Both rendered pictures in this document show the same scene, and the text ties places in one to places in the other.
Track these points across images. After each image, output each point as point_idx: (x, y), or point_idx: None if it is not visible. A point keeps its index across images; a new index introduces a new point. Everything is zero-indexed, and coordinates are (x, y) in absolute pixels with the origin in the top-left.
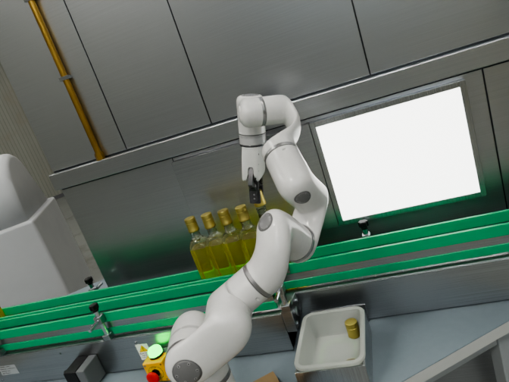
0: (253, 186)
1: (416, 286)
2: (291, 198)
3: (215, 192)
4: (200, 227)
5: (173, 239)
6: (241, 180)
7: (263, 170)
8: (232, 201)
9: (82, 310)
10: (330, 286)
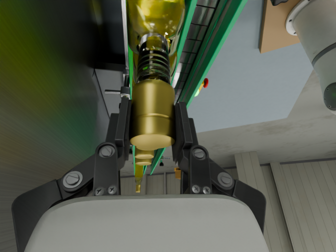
0: (244, 187)
1: None
2: None
3: (66, 171)
4: (92, 132)
5: (93, 138)
6: (25, 173)
7: (142, 242)
8: (62, 133)
9: None
10: None
